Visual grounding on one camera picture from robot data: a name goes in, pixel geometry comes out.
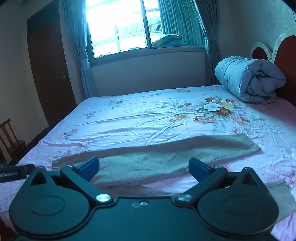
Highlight light blue pillow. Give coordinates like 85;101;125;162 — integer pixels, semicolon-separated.
214;56;287;104

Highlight patterned cloth bundle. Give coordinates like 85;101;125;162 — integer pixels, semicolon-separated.
152;34;184;47

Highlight dark brown wooden wardrobe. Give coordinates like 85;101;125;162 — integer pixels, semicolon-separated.
26;0;78;128

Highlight red wooden headboard white trim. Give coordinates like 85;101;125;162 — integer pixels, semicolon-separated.
251;29;296;107

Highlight bed with floral pink sheet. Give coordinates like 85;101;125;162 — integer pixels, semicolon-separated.
0;85;296;241

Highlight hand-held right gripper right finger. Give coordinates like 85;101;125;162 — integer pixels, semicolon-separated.
174;158;267;205

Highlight grey-green fleece pants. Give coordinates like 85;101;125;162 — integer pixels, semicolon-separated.
52;133;296;225

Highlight brown wooden chair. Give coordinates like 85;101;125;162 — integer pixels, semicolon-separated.
0;118;27;163

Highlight sliding glass window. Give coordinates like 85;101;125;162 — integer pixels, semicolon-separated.
85;0;207;59

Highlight teal curtain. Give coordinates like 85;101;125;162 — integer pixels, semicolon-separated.
59;0;98;99
157;0;222;86

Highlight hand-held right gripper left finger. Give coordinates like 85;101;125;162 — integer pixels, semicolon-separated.
24;157;114;205

